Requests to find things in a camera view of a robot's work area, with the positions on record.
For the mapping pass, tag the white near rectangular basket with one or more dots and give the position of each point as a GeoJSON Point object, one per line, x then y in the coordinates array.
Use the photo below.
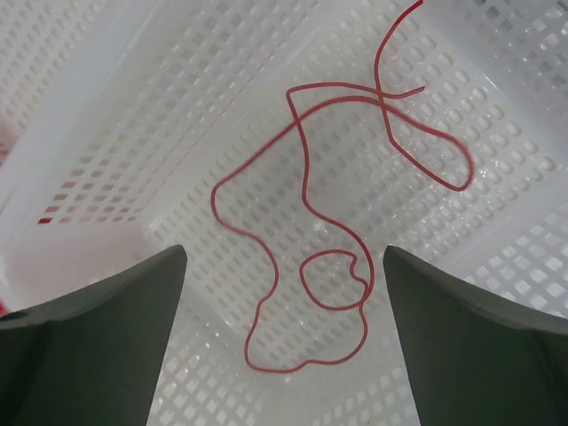
{"type": "Point", "coordinates": [285, 145]}

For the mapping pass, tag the red plastic bin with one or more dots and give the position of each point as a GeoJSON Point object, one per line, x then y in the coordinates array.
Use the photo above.
{"type": "Point", "coordinates": [28, 258]}

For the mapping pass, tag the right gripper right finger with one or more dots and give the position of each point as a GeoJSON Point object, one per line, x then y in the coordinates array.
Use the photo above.
{"type": "Point", "coordinates": [473, 357]}

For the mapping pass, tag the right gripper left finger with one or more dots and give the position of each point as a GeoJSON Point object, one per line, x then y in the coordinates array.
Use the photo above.
{"type": "Point", "coordinates": [93, 356]}

